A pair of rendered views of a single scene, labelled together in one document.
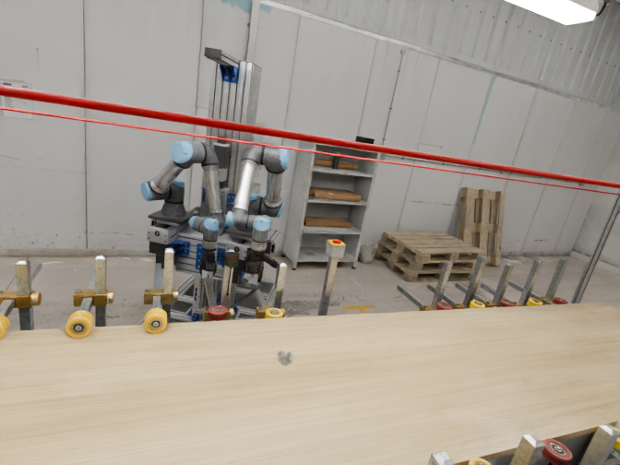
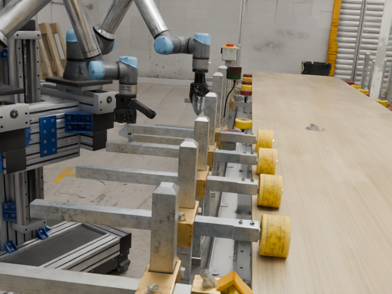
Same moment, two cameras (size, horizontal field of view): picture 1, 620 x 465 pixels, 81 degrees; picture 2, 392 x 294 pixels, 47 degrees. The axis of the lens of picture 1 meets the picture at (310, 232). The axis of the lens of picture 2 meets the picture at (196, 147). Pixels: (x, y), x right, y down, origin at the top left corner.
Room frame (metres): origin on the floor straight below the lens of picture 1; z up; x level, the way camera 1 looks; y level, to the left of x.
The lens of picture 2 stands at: (0.65, 2.00, 1.34)
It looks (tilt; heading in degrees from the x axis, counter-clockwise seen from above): 16 degrees down; 300
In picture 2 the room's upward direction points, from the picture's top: 3 degrees clockwise
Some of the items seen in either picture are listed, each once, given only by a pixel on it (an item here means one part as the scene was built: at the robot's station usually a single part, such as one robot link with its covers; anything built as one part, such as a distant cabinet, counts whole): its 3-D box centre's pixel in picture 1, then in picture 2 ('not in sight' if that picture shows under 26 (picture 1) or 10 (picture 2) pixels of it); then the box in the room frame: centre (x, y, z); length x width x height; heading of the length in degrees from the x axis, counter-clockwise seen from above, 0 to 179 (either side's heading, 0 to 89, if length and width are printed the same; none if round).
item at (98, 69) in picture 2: (201, 224); (102, 70); (1.90, 0.59, 1.12); 0.11 x 0.11 x 0.08; 55
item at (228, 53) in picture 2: (335, 249); (229, 53); (1.69, -0.14, 1.18); 0.07 x 0.07 x 0.08; 24
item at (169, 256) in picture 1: (166, 300); (213, 137); (1.39, 0.56, 0.93); 0.04 x 0.04 x 0.48; 24
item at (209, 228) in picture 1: (210, 229); (127, 70); (1.83, 0.52, 1.13); 0.09 x 0.08 x 0.11; 55
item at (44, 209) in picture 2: not in sight; (151, 219); (1.13, 1.31, 0.95); 0.50 x 0.04 x 0.04; 24
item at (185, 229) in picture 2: not in sight; (183, 220); (1.08, 1.27, 0.95); 0.14 x 0.06 x 0.05; 114
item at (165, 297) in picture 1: (160, 296); (213, 134); (1.38, 0.58, 0.95); 0.14 x 0.06 x 0.05; 114
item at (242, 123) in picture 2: (272, 322); (242, 130); (1.48, 0.10, 0.85); 0.08 x 0.08 x 0.11
